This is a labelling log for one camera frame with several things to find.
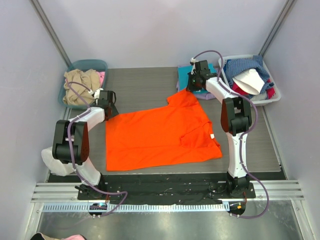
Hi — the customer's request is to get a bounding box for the red garment in basket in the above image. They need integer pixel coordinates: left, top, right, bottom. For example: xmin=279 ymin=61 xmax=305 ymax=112
xmin=231 ymin=83 xmax=276 ymax=101

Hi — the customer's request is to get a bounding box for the beige crumpled shirt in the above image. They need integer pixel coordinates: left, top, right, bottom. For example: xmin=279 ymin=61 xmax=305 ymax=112
xmin=62 ymin=69 xmax=100 ymax=106

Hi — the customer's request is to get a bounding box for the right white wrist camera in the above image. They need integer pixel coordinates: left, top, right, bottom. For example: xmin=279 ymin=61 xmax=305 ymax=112
xmin=190 ymin=57 xmax=197 ymax=75

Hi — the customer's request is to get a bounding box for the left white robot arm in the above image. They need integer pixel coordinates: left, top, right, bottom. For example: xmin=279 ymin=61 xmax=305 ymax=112
xmin=52 ymin=89 xmax=119 ymax=200

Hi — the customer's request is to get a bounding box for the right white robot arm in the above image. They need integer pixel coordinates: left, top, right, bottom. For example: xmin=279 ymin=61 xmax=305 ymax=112
xmin=186 ymin=58 xmax=252 ymax=198

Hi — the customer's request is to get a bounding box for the blue checkered garment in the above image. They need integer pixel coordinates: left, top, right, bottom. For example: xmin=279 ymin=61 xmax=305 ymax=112
xmin=224 ymin=55 xmax=274 ymax=94

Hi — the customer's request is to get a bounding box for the white plastic basket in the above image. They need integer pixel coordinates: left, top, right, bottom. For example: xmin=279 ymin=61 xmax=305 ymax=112
xmin=218 ymin=54 xmax=281 ymax=106

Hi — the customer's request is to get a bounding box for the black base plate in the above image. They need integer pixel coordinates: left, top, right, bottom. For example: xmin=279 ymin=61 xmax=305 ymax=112
xmin=76 ymin=173 xmax=256 ymax=206

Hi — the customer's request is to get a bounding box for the pink cloth at bottom edge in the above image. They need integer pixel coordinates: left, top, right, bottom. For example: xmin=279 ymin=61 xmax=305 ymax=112
xmin=29 ymin=232 xmax=87 ymax=240

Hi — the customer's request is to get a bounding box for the orange t shirt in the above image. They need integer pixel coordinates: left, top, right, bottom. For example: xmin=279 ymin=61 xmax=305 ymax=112
xmin=105 ymin=90 xmax=223 ymax=172

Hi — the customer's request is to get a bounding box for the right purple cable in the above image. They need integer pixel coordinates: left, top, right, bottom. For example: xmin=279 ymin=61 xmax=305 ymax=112
xmin=191 ymin=49 xmax=270 ymax=220

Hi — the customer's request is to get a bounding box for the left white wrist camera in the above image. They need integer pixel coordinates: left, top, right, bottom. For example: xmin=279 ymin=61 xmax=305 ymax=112
xmin=88 ymin=88 xmax=104 ymax=99

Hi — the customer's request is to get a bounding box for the folded lavender t shirt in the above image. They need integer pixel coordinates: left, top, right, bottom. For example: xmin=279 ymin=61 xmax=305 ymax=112
xmin=176 ymin=66 xmax=216 ymax=100

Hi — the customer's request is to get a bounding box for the folded teal t shirt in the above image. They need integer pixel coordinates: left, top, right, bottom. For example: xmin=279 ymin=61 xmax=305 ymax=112
xmin=177 ymin=64 xmax=216 ymax=88

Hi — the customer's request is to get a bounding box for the white slotted cable duct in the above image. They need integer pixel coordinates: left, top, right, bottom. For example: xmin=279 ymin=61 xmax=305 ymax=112
xmin=42 ymin=202 xmax=230 ymax=213

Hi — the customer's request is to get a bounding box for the pink garment in basket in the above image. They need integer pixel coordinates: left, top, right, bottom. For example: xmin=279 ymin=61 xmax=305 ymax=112
xmin=97 ymin=71 xmax=105 ymax=88

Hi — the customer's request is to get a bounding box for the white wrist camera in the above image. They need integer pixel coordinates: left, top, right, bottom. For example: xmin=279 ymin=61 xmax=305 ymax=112
xmin=190 ymin=57 xmax=197 ymax=75
xmin=88 ymin=88 xmax=104 ymax=99

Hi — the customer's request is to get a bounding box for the white garment in basket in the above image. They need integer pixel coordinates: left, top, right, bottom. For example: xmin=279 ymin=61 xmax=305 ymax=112
xmin=232 ymin=68 xmax=265 ymax=95

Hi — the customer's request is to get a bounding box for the white mesh bag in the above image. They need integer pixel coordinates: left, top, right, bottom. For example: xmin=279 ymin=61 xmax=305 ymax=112
xmin=41 ymin=147 xmax=74 ymax=177

